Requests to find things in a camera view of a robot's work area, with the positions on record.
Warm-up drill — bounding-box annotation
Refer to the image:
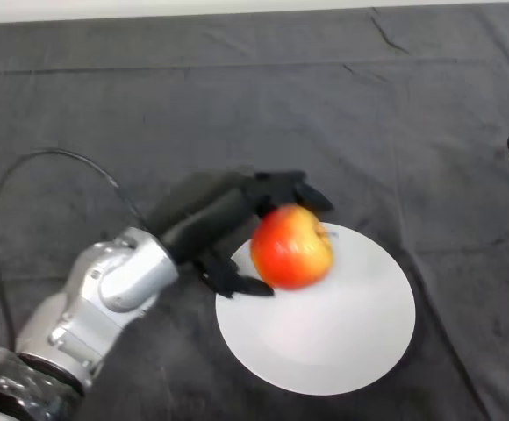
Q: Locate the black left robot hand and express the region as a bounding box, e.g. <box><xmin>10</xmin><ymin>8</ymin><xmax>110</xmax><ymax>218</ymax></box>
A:
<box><xmin>147</xmin><ymin>169</ymin><xmax>336</xmax><ymax>300</ymax></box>

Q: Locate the red yellow apple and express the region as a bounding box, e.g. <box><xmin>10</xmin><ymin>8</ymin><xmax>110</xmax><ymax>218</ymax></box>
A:
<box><xmin>250</xmin><ymin>204</ymin><xmax>335</xmax><ymax>292</ymax></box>

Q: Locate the white round plate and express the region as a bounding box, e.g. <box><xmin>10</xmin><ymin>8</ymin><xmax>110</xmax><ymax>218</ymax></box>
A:
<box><xmin>215</xmin><ymin>222</ymin><xmax>416</xmax><ymax>397</ymax></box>

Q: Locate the black cloth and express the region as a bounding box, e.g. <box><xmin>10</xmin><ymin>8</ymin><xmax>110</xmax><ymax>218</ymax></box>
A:
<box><xmin>0</xmin><ymin>6</ymin><xmax>509</xmax><ymax>421</ymax></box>

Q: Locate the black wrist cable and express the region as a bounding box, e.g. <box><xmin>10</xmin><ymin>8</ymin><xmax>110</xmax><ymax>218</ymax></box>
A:
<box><xmin>0</xmin><ymin>148</ymin><xmax>147</xmax><ymax>346</ymax></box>

